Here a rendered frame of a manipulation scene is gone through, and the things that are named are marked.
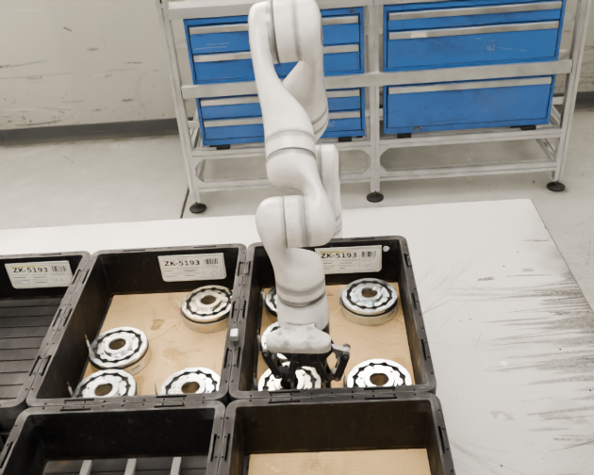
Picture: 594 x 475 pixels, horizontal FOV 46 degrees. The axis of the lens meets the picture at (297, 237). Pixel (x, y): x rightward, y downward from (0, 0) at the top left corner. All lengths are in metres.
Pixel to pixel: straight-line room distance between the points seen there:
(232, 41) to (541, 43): 1.26
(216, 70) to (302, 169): 2.09
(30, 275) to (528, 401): 0.97
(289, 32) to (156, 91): 2.99
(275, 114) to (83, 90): 3.17
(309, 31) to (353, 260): 0.48
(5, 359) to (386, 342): 0.68
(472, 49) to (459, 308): 1.70
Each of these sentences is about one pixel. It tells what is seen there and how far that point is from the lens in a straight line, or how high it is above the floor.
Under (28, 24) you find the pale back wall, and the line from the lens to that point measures 4.06.
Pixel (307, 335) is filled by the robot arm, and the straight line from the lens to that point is 0.97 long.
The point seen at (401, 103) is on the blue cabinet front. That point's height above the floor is 0.46.
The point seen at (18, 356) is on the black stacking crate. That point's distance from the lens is 1.37.
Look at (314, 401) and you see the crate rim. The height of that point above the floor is 0.93.
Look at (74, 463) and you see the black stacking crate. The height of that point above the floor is 0.83.
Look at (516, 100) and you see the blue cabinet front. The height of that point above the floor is 0.44.
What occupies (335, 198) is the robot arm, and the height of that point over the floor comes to 0.94.
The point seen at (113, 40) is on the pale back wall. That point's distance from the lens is 3.96.
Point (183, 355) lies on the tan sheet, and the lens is 1.25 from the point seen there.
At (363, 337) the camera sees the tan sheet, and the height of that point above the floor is 0.83.
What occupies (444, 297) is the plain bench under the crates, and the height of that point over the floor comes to 0.70.
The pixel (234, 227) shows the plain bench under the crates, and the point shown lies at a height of 0.70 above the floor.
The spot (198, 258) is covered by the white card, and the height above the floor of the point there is 0.91.
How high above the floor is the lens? 1.66
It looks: 34 degrees down
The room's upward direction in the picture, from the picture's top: 5 degrees counter-clockwise
